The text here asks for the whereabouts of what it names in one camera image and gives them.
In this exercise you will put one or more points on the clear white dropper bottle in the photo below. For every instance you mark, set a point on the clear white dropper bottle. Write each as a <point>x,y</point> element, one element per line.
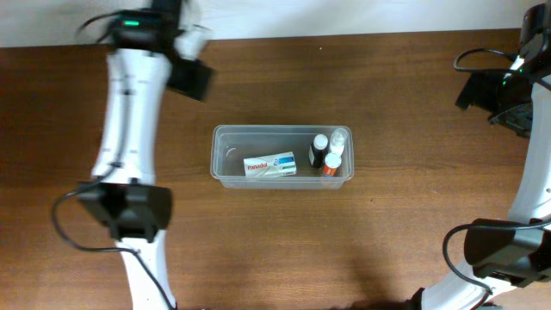
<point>338,140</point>

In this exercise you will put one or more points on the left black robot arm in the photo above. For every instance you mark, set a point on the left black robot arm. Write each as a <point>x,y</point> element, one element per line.
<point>151,50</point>

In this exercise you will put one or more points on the white medicine box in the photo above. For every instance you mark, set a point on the white medicine box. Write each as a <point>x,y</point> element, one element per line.
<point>277,165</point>

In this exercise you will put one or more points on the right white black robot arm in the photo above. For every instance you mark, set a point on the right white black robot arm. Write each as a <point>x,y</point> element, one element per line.
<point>487,258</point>

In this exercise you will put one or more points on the dark bottle white cap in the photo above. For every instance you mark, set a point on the dark bottle white cap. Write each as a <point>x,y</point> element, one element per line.
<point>317,150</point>

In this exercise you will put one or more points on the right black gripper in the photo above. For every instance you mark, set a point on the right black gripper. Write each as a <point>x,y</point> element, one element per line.
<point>477,92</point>

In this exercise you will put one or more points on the clear plastic container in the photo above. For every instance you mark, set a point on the clear plastic container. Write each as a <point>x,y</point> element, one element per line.
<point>233,143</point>

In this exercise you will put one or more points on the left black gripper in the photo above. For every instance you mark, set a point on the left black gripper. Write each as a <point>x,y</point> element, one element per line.
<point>196,89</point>

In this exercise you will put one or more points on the orange tube white cap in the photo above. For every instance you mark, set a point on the orange tube white cap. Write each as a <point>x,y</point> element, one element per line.
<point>332,162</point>

